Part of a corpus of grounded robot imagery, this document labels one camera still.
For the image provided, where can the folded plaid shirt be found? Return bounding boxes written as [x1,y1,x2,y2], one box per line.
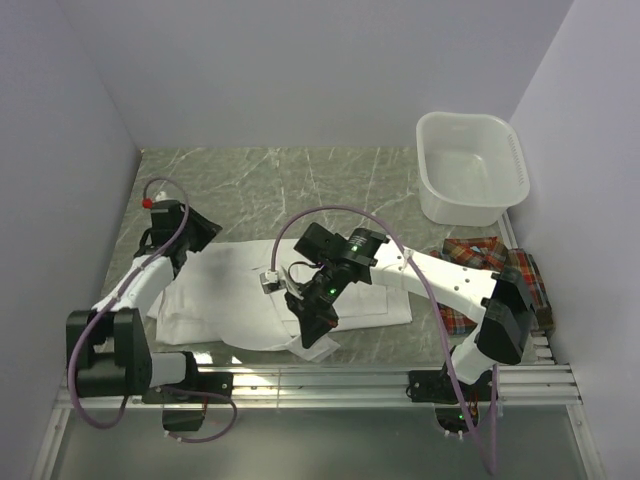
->
[429,236,557,335]

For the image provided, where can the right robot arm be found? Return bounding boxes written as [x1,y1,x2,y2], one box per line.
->
[279,223,535,400]

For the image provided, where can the white plastic basin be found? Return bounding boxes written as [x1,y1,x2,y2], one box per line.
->
[416,112,530,227]

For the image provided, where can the white long sleeve shirt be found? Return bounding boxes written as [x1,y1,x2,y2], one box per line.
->
[147,240,412,362]

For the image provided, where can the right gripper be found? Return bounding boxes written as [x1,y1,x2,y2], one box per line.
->
[285,261,347,349]

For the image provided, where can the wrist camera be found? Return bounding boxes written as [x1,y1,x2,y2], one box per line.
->
[259,268,299,297]
[141,191,173,210]

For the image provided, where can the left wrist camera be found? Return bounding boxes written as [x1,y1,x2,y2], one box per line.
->
[141,191,173,210]

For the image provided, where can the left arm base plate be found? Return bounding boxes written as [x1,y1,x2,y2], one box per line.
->
[141,372,234,404]

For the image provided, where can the aluminium mounting rail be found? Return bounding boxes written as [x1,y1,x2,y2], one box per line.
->
[54,364,584,410]

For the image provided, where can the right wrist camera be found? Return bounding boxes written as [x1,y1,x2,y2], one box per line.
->
[259,268,299,297]

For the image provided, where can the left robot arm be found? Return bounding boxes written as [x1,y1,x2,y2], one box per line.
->
[66,200,223,402]

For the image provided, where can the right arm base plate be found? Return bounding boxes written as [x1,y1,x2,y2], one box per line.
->
[405,369,499,405]

